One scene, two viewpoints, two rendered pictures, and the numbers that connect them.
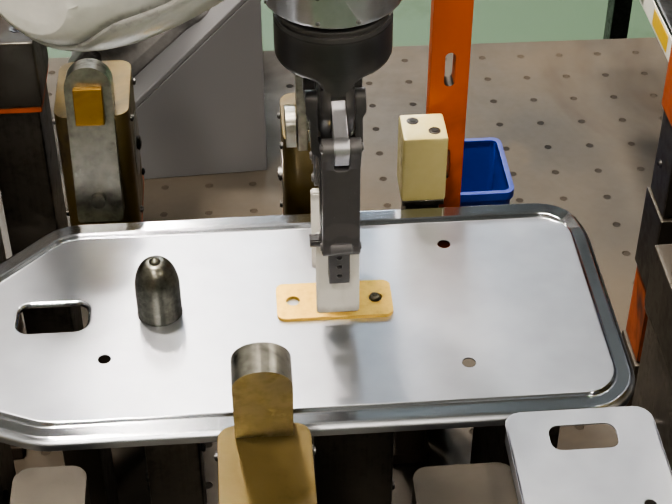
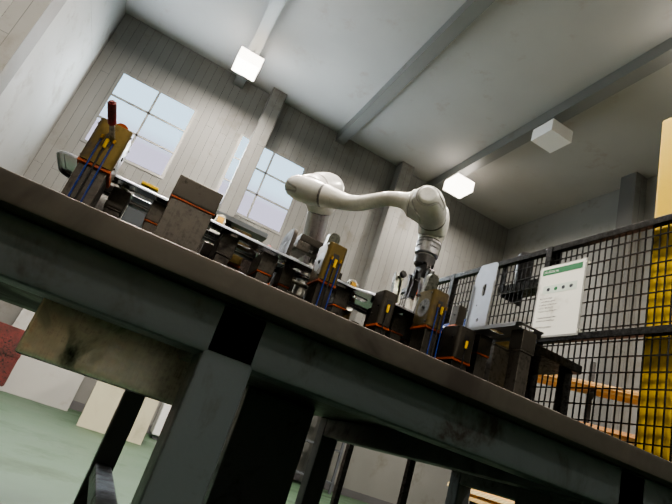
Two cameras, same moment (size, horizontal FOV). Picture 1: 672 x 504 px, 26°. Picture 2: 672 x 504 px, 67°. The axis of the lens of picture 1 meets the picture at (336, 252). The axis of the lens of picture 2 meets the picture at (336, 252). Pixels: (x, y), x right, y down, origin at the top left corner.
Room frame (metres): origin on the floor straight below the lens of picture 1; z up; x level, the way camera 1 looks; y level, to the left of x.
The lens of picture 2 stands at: (-0.75, 0.74, 0.50)
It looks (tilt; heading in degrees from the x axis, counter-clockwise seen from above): 21 degrees up; 345
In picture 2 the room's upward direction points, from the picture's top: 19 degrees clockwise
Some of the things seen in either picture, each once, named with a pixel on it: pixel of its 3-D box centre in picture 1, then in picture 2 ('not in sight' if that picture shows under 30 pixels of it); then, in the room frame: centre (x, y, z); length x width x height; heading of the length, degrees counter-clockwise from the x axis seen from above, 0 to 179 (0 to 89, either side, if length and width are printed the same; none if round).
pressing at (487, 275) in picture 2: not in sight; (479, 304); (0.80, -0.26, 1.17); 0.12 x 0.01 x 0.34; 4
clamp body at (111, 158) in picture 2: not in sight; (81, 192); (0.51, 1.04, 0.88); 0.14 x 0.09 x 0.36; 4
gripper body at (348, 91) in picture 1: (333, 63); (422, 268); (0.79, 0.00, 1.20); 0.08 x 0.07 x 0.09; 5
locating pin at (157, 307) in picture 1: (158, 293); not in sight; (0.78, 0.13, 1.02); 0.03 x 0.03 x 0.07
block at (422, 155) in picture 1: (415, 302); not in sight; (0.92, -0.07, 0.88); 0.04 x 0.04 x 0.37; 4
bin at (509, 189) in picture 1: (454, 199); not in sight; (1.24, -0.13, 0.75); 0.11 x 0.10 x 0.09; 94
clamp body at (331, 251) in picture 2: not in sight; (316, 302); (0.57, 0.39, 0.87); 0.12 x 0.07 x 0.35; 4
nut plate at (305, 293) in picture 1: (334, 295); not in sight; (0.79, 0.00, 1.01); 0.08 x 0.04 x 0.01; 94
